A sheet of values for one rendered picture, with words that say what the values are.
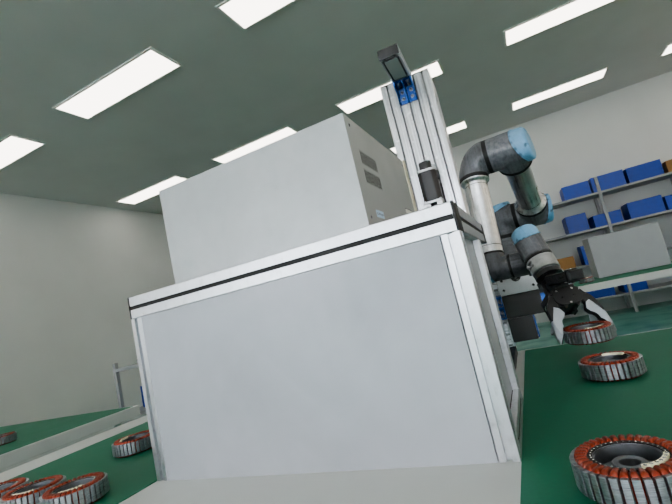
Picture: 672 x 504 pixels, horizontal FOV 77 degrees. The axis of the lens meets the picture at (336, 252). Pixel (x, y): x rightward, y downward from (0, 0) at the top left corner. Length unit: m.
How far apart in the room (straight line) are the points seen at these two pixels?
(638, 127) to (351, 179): 7.60
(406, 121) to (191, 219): 1.51
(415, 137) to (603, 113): 6.20
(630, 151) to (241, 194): 7.55
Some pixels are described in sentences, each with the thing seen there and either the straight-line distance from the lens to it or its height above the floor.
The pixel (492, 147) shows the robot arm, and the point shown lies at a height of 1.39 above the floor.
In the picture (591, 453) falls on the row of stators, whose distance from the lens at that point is 0.59.
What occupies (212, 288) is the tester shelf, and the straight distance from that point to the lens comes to 0.82.
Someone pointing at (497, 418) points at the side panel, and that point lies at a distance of 0.67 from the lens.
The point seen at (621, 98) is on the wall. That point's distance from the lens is 8.28.
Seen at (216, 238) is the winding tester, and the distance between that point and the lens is 0.85.
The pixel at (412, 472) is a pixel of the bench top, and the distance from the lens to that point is 0.70.
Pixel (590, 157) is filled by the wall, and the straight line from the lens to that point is 8.00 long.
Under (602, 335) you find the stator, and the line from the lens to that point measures 1.15.
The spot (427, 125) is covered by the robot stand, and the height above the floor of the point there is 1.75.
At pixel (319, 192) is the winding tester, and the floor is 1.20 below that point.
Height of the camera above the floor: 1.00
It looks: 7 degrees up
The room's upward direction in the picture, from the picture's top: 13 degrees counter-clockwise
